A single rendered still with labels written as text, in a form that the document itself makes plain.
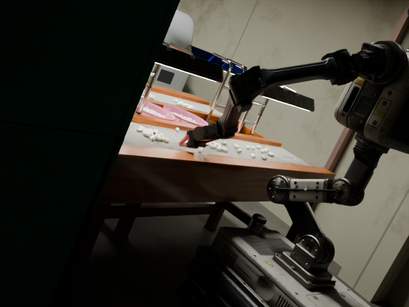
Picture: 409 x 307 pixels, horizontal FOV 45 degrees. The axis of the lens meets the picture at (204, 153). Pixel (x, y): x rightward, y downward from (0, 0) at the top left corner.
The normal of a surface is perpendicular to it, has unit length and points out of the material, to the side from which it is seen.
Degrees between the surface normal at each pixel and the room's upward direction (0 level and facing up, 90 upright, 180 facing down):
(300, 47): 90
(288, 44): 90
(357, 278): 90
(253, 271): 90
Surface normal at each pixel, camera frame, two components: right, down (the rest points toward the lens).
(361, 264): -0.72, -0.15
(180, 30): 0.67, 0.12
